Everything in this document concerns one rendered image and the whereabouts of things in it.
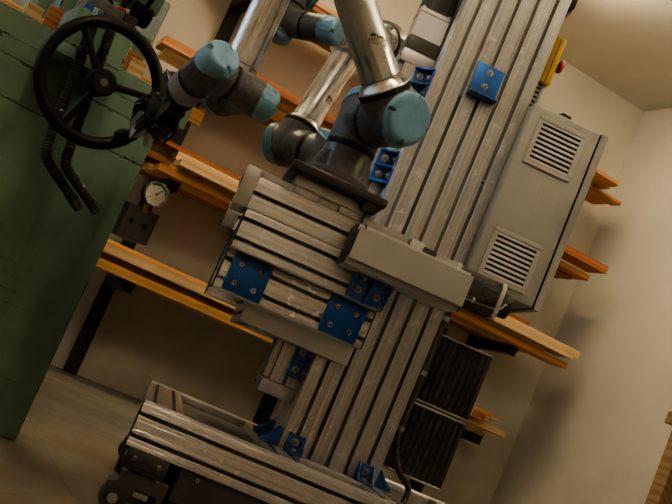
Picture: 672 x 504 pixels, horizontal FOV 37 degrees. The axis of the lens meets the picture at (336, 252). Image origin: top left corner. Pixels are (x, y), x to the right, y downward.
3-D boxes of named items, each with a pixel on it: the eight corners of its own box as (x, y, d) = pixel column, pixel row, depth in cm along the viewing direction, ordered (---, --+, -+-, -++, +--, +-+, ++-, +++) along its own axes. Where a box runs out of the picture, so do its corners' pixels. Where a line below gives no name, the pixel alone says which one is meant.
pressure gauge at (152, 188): (136, 207, 236) (151, 176, 237) (131, 206, 240) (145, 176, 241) (159, 218, 239) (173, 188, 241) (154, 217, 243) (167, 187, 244)
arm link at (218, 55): (240, 81, 192) (203, 57, 188) (209, 108, 199) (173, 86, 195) (247, 51, 196) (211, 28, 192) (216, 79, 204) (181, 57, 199)
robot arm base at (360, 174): (358, 204, 235) (374, 166, 236) (370, 195, 220) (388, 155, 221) (299, 177, 233) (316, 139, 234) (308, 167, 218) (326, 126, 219)
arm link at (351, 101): (358, 159, 236) (380, 107, 238) (388, 159, 224) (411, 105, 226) (317, 135, 230) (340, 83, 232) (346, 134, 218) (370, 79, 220)
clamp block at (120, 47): (62, 39, 221) (79, 3, 222) (46, 44, 233) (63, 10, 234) (121, 72, 228) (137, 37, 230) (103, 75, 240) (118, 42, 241)
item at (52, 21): (39, 29, 235) (52, 4, 235) (38, 30, 236) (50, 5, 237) (131, 80, 247) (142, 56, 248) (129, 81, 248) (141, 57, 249)
